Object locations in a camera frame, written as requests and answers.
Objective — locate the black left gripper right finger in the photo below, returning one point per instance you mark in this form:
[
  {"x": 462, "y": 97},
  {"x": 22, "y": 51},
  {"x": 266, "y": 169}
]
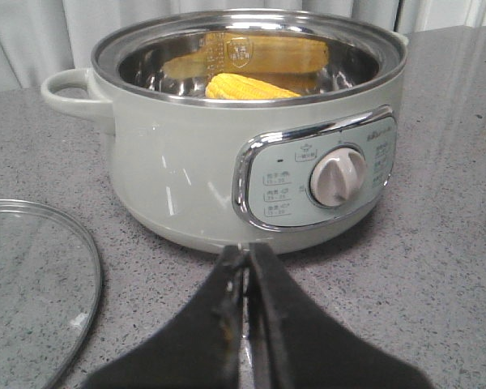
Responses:
[{"x": 296, "y": 344}]

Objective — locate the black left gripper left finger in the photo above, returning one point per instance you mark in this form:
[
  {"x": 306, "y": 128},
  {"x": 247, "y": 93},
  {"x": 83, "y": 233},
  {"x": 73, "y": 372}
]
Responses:
[{"x": 198, "y": 348}]

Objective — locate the glass pot lid steel rim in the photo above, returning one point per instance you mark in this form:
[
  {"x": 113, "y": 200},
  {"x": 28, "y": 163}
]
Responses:
[{"x": 50, "y": 287}]

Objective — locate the yellow corn cob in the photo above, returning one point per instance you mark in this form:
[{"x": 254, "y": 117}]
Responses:
[{"x": 229, "y": 86}]

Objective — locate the pale green electric cooking pot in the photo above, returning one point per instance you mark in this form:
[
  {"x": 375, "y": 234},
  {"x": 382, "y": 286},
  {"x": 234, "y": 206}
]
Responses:
[{"x": 208, "y": 173}]

